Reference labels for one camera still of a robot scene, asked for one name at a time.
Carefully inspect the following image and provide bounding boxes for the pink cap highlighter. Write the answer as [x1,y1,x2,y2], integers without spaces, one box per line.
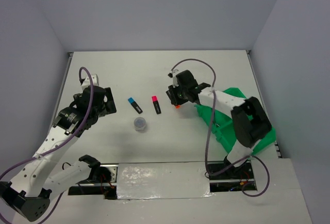
[152,95,161,115]

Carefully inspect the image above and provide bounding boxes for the silver tape strip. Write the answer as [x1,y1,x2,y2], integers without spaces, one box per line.
[117,162,212,200]

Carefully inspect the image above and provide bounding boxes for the clear jar of paper clips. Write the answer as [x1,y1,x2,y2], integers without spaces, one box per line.
[134,117,146,131]

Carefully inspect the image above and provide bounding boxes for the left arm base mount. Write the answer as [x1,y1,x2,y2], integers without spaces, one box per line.
[68,164,119,200]

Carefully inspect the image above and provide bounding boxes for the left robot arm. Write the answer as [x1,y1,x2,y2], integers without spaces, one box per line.
[1,86,117,222]

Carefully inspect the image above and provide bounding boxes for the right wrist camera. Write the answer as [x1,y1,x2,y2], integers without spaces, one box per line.
[168,69,180,88]

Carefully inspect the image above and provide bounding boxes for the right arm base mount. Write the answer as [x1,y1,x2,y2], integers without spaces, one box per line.
[204,162,257,193]

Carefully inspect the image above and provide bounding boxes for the blue cap highlighter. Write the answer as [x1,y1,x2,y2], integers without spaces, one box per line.
[128,98,143,114]

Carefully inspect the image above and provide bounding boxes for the green plastic organizer tray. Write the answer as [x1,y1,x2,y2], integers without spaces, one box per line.
[196,87,276,162]

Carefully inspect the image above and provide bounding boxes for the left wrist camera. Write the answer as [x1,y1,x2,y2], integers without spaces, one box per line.
[80,74,99,90]

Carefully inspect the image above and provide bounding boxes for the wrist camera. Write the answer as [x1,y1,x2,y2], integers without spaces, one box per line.
[168,69,180,88]
[80,74,99,90]

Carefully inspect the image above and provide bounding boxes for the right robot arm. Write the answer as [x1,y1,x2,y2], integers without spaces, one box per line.
[166,69,272,178]

